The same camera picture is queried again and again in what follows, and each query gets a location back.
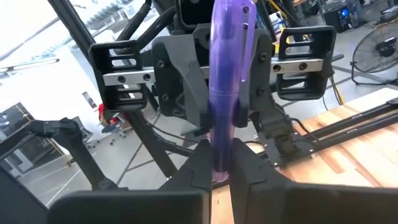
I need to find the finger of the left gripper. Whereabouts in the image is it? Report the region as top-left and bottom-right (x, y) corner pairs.
(152, 34), (212, 130)
(234, 29), (276, 128)

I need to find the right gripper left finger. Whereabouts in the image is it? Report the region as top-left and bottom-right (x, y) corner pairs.
(48, 139), (213, 224)

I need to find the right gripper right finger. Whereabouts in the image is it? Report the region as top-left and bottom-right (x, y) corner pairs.
(229, 138), (398, 224)

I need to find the purple marker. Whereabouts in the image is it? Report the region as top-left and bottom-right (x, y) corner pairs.
(208, 0), (257, 183)

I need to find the black computer tower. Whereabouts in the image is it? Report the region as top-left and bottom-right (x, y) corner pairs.
(323, 1), (354, 34)

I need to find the black floor fan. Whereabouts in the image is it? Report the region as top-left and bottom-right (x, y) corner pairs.
(350, 19), (398, 86)

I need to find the black aluminium rig frame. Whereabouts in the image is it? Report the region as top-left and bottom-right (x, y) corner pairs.
(46, 0), (398, 180)

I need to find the yellow cable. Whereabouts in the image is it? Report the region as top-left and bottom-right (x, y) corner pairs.
(329, 76), (346, 106)

